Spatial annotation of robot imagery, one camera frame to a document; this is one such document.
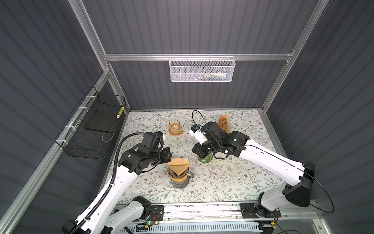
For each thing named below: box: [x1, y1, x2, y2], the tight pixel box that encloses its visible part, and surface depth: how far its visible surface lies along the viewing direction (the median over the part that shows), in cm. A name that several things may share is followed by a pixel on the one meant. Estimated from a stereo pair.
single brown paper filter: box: [165, 157, 191, 176], surface depth 76 cm
